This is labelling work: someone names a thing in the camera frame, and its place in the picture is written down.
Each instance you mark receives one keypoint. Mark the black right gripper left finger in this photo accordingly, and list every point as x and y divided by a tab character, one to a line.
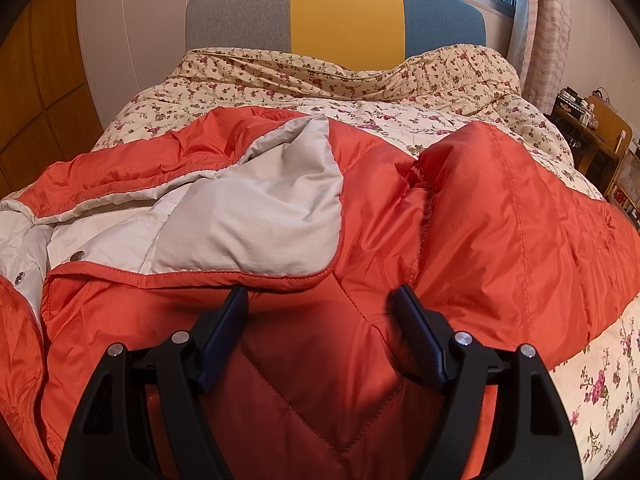
111	435

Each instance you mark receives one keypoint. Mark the floral quilt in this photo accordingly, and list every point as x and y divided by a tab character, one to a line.
590	384

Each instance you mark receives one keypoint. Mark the wooden desk with clutter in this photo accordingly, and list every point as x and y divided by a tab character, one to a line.
597	136

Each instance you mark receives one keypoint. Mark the brown wooden wardrobe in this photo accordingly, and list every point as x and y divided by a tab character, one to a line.
47	111

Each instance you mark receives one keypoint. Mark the small-floral pillow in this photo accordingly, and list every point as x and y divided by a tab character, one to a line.
462	78

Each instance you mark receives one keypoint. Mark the right floral curtain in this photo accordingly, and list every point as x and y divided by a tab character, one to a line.
545	49

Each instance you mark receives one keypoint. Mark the grey yellow blue headboard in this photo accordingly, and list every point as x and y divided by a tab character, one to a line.
355	34

